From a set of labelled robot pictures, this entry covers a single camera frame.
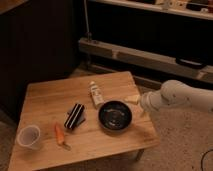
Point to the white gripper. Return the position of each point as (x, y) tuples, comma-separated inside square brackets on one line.
[(150, 101)]

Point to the black ceramic bowl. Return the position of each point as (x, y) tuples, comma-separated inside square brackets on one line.
[(114, 116)]

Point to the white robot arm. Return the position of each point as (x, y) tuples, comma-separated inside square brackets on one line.
[(174, 94)]

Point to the white tube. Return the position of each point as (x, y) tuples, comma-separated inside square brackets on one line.
[(96, 94)]

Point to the orange carrot toy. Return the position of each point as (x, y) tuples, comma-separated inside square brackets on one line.
[(60, 137)]

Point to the metal pole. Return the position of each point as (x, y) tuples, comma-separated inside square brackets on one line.
[(88, 33)]

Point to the clear plastic cup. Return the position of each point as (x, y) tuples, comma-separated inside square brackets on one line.
[(30, 137)]

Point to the upper shelf with items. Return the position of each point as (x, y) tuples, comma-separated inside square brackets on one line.
[(157, 8)]

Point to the long grey case with handle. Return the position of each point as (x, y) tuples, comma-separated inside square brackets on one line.
[(144, 59)]

